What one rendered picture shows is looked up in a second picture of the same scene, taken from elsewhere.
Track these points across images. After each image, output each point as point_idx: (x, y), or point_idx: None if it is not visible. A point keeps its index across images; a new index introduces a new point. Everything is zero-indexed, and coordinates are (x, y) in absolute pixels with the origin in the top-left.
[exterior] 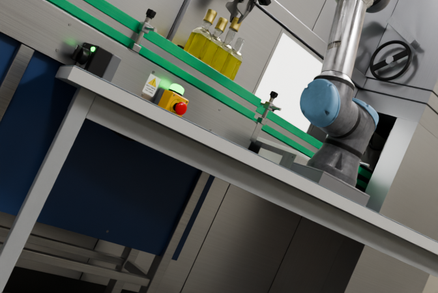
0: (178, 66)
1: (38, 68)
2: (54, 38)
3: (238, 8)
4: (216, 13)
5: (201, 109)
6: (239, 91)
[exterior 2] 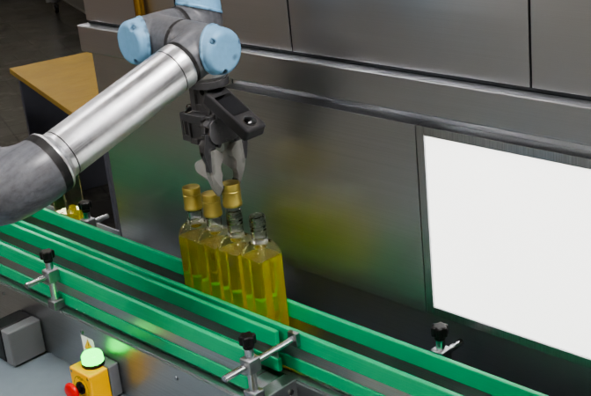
0: (113, 313)
1: None
2: (3, 311)
3: (199, 172)
4: (186, 191)
5: (154, 379)
6: (200, 340)
